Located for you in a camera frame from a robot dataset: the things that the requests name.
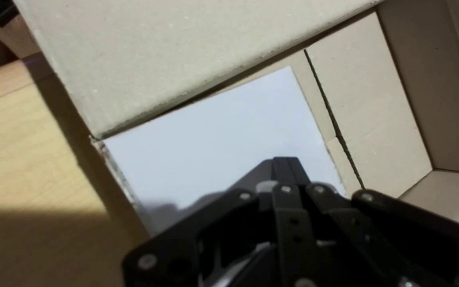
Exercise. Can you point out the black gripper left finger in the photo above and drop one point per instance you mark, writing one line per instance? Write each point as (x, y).
(230, 240)

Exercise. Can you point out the grey cardboard box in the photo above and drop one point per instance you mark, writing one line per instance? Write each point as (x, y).
(187, 53)

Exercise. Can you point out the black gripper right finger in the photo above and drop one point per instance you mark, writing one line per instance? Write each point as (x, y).
(378, 240)

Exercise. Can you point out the white paper sheet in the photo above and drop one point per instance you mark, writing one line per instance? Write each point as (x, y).
(214, 144)

